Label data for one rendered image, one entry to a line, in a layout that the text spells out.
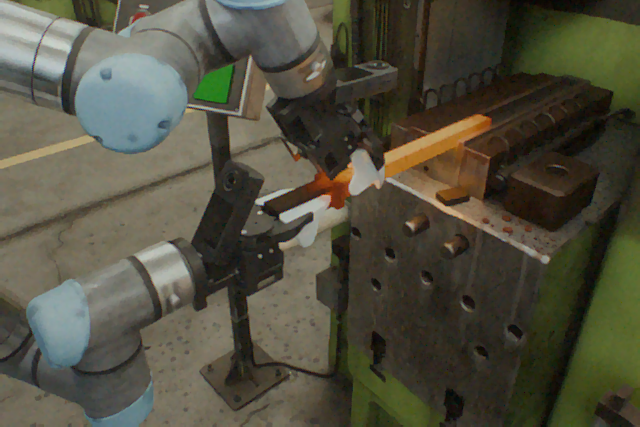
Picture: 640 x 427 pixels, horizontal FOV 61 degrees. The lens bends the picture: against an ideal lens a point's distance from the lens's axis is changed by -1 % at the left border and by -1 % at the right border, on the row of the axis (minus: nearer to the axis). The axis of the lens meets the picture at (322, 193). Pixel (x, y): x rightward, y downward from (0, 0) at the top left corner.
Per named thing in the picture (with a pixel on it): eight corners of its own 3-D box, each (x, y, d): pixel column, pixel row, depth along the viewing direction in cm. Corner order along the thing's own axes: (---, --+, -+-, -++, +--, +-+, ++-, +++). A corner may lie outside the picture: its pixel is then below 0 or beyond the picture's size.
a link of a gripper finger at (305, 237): (328, 226, 74) (270, 252, 69) (328, 188, 71) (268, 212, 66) (343, 237, 72) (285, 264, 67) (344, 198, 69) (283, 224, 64)
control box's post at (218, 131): (243, 381, 169) (204, 26, 113) (236, 373, 172) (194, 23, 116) (253, 374, 172) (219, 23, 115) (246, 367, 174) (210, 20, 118)
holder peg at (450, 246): (451, 264, 82) (454, 249, 81) (437, 256, 84) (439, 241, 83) (468, 253, 85) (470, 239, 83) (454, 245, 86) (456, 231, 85)
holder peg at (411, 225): (412, 241, 87) (414, 227, 86) (399, 234, 89) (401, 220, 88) (429, 231, 90) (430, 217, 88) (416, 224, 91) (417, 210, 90)
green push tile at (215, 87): (225, 103, 104) (233, 64, 104) (192, 98, 107) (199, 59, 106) (230, 105, 106) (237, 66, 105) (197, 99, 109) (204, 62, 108)
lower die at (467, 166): (482, 201, 87) (490, 152, 82) (388, 156, 99) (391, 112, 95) (603, 127, 110) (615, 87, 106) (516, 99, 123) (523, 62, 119)
